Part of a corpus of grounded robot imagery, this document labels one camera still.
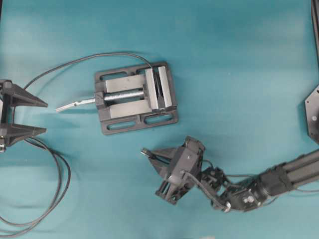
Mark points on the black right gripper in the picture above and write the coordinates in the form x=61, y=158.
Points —
x=167, y=191

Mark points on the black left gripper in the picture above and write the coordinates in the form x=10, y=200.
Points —
x=12, y=95

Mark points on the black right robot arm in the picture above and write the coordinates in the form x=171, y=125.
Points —
x=253, y=192

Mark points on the black metal bench vise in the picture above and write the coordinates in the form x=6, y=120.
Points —
x=135, y=97

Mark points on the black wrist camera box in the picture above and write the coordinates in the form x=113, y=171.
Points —
x=185, y=159

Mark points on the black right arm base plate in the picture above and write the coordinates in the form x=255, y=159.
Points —
x=312, y=114

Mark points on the black frame rail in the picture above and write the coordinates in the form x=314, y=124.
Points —
x=315, y=21

